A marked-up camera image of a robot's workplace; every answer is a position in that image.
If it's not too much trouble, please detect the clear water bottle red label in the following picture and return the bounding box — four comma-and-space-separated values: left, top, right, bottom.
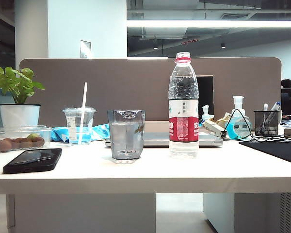
168, 51, 200, 160

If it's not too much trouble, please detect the grey faceted glass mug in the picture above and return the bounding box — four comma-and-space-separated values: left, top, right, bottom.
107, 109, 146, 165

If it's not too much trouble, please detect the small white spray bottle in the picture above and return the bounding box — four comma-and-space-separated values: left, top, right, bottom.
200, 104, 215, 122

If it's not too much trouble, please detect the blue hand sanitizer pump bottle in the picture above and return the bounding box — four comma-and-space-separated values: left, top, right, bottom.
225, 95, 252, 140

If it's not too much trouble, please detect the grey Dell laptop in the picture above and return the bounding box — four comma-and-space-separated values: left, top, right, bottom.
104, 132, 223, 148

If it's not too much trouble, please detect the brown desk divider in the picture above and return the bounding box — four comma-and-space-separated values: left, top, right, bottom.
18, 57, 282, 129

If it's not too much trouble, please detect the white drinking straw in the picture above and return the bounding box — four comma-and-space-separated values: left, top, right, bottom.
77, 82, 88, 145

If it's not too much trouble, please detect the white stapler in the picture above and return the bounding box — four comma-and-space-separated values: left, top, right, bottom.
203, 120, 227, 139

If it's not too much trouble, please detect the clear plastic cup with lid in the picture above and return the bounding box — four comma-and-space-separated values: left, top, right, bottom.
62, 107, 97, 146

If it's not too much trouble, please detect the gold snack wrapper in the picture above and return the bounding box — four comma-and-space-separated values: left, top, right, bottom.
215, 111, 233, 124

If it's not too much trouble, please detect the blue and white snack bag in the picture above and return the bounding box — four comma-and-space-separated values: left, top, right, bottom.
50, 123, 111, 143

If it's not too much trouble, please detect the paper sign on pillar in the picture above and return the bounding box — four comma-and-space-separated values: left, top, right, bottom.
79, 39, 92, 59

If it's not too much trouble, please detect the white desk support panel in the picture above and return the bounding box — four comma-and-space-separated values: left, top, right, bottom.
6, 193, 156, 233

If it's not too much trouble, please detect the black mesh pen holder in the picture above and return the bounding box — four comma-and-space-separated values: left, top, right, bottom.
253, 110, 281, 136

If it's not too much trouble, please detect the black smartphone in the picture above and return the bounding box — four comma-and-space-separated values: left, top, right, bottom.
2, 148, 63, 175

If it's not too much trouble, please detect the green plant in white pot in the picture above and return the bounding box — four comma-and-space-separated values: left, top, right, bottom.
0, 65, 46, 129

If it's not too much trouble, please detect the clear plastic fruit container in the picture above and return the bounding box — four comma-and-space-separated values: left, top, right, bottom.
0, 125, 53, 153

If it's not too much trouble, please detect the black mouse pad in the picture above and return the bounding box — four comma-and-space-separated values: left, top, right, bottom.
238, 140, 291, 166

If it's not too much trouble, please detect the person with dark hair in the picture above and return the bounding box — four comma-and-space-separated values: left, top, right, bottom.
280, 79, 291, 101

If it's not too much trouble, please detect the black thin usb cable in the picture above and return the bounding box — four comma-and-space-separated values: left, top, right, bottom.
223, 108, 253, 141

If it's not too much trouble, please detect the black mouse cable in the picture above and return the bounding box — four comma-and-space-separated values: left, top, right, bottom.
240, 134, 291, 143

